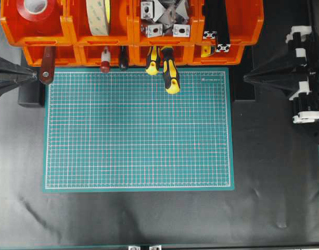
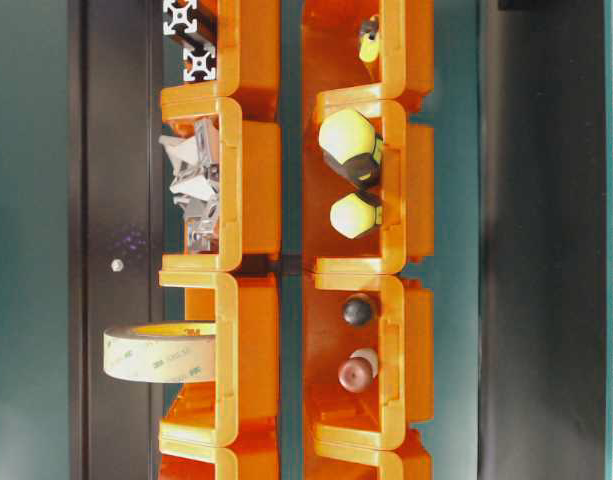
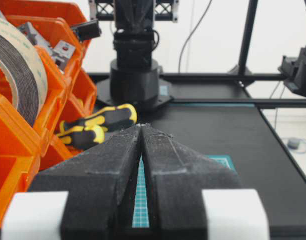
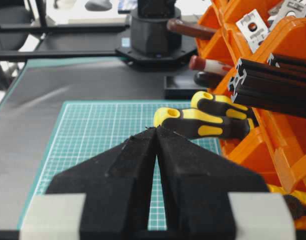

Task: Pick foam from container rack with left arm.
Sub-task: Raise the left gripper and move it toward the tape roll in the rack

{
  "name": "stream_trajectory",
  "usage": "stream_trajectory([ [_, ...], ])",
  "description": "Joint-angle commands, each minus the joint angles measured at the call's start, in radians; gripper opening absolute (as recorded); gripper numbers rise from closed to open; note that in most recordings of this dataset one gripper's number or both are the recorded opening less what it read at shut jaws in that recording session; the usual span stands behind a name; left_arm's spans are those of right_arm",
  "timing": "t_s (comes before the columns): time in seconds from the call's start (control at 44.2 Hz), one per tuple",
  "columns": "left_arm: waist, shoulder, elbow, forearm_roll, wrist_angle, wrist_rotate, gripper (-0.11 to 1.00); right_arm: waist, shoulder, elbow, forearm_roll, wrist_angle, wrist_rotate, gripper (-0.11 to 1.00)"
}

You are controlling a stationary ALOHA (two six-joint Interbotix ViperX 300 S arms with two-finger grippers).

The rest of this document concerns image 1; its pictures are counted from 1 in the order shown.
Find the black aluminium extrusion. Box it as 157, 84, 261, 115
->
214, 0, 231, 53
202, 0, 218, 39

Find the white and maroon tool handle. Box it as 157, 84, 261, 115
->
100, 46, 111, 73

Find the brown wooden tool handle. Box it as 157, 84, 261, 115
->
39, 46, 56, 85

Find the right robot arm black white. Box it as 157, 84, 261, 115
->
244, 26, 319, 137

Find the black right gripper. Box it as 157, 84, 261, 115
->
243, 61, 300, 97

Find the black tool handle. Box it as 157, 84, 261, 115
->
119, 46, 129, 71

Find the green cutting mat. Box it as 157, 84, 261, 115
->
43, 68, 235, 192

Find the lower orange bin far left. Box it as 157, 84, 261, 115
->
22, 46, 82, 67

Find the lower orange bin with tools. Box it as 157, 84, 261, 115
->
73, 45, 135, 67

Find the silver corner bracket left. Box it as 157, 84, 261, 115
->
141, 23, 163, 38

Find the orange bin with extrusions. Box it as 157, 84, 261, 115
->
196, 0, 264, 45

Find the silver corner bracket right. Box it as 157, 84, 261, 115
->
172, 24, 190, 38

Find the silver corner bracket top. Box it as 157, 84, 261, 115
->
140, 1, 154, 19

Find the pile of silver brackets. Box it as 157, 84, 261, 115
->
151, 1, 189, 27

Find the large yellow black screwdriver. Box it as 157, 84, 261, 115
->
161, 46, 181, 94

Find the silver corner bracket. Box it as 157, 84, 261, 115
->
141, 23, 163, 38
172, 24, 190, 38
140, 1, 154, 19

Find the orange bin with red tape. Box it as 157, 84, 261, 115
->
0, 0, 72, 46

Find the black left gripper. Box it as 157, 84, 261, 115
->
0, 57, 37, 97

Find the red tape roll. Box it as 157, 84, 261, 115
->
16, 0, 56, 22

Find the black rack base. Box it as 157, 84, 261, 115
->
18, 82, 45, 108

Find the orange bin with brackets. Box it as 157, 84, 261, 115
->
133, 0, 200, 46

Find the yellow tool in right bin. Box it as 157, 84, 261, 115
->
200, 45, 212, 58

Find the black aluminium extrusion rear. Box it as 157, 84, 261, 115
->
202, 0, 218, 39

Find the cream foam tape roll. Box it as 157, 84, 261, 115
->
86, 0, 110, 36

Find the silver bracket at table edge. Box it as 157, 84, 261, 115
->
128, 245, 141, 250

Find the lower orange bin with screwdrivers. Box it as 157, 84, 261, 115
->
133, 45, 191, 67

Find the orange bin with foam tape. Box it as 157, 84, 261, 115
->
67, 1, 134, 46

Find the black aluminium extrusion front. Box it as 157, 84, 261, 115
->
214, 0, 231, 53

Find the small yellow black screwdriver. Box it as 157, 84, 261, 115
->
145, 46, 160, 76

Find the lower orange bin far right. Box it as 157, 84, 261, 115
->
188, 45, 245, 66

